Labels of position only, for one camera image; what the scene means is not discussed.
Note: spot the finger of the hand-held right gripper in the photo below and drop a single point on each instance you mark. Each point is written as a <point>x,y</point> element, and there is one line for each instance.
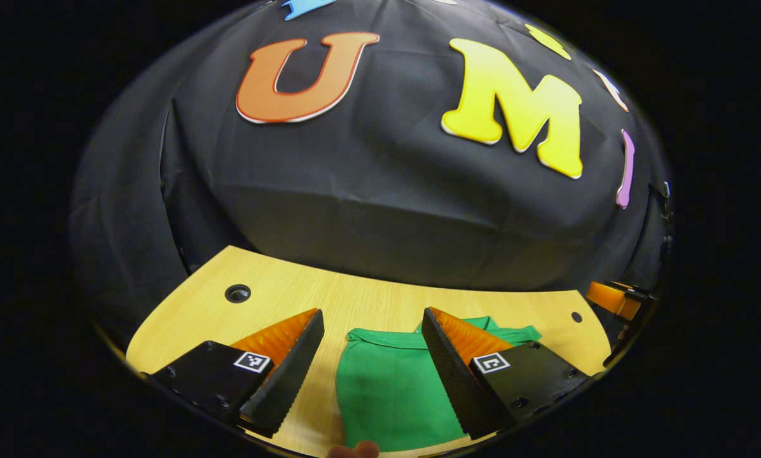
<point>612,300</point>

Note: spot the large black table grommet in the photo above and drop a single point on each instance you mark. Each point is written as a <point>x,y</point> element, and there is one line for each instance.
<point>238,294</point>

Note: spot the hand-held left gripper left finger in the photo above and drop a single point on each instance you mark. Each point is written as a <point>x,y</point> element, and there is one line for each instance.
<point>288,381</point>

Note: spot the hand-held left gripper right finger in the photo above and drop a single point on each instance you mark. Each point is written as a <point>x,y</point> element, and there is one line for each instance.
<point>453,375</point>

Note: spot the green T-shirt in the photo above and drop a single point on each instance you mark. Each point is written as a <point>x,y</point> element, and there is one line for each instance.
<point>386,388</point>

